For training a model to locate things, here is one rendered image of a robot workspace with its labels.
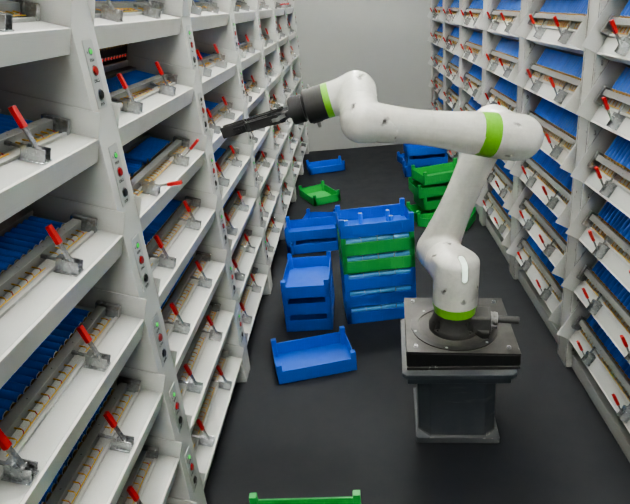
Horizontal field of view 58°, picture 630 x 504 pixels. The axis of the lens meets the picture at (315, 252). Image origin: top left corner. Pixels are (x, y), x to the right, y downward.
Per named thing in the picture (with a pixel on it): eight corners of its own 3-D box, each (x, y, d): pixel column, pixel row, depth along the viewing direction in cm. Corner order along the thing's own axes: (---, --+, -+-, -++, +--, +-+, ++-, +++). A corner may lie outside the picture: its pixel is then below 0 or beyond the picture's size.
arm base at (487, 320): (516, 318, 173) (517, 301, 171) (520, 345, 160) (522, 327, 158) (429, 312, 179) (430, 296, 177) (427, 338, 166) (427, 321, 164)
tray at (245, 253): (260, 246, 266) (265, 219, 260) (236, 310, 211) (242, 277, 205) (218, 236, 265) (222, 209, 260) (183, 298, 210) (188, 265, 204)
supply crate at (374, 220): (404, 214, 246) (403, 197, 243) (414, 231, 228) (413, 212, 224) (336, 222, 246) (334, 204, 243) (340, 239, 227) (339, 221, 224)
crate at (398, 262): (405, 248, 252) (405, 231, 249) (415, 266, 234) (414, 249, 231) (339, 255, 252) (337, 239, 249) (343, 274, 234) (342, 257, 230)
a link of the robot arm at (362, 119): (462, 136, 155) (478, 102, 147) (473, 163, 147) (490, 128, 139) (333, 123, 148) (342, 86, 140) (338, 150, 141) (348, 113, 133)
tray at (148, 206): (203, 164, 179) (207, 135, 175) (137, 237, 124) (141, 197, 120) (141, 150, 178) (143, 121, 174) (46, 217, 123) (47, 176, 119)
